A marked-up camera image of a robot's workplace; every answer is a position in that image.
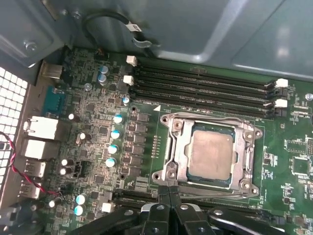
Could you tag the blue serial port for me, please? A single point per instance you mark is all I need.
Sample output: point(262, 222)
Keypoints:
point(53, 100)

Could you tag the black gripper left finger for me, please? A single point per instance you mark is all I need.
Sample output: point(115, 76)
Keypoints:
point(156, 220)

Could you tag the black and grey PC case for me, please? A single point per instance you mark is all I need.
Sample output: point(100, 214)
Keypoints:
point(195, 29)

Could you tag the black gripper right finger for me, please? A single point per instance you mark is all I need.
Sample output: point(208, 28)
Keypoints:
point(185, 220)

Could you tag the silver USB port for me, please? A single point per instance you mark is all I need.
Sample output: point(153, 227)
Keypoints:
point(34, 167)
point(30, 189)

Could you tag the silver-topped CPU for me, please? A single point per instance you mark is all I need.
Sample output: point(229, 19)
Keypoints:
point(210, 156)

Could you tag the blue-topped cylindrical capacitor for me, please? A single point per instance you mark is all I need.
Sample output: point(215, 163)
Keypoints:
point(80, 199)
point(102, 79)
point(113, 148)
point(111, 162)
point(115, 134)
point(78, 210)
point(118, 118)
point(104, 68)

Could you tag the metal socket cover frame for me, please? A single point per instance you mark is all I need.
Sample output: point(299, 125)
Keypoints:
point(182, 149)

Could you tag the silver ethernet port block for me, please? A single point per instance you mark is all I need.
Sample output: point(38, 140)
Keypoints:
point(41, 127)

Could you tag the RAM slot with white clips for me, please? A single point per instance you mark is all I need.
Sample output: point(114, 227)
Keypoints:
point(205, 74)
point(127, 202)
point(200, 94)

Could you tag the green motherboard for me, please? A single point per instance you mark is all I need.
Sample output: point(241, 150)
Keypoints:
point(276, 137)

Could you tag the CPU socket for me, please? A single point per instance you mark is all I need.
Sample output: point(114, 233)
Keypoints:
point(167, 177)

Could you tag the thin metal locking lever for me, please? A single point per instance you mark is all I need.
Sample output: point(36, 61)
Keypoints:
point(207, 115)
point(215, 192)

